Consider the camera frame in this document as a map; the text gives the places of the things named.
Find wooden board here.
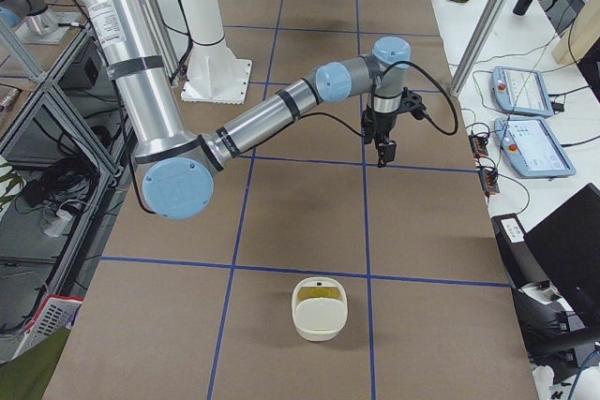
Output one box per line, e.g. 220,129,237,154
552,0,599,65

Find far teach pendant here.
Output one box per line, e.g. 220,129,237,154
491,66,554,118

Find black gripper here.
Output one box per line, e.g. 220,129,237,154
363,109,398,168

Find near orange usb hub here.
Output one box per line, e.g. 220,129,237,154
478,167,500,197

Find black office chair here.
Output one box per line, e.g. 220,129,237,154
491,183,599,363

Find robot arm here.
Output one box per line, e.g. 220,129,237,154
76,0,411,220

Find teach pendant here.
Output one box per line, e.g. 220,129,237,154
491,66,554,118
494,117,577,179

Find yellow lemon slice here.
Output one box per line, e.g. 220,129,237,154
296,286,342,303

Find aluminium frame post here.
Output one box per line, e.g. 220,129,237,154
449,0,506,97

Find red white basket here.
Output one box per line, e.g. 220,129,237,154
13,294,83,359

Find near teach pendant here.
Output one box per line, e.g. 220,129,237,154
494,117,577,179

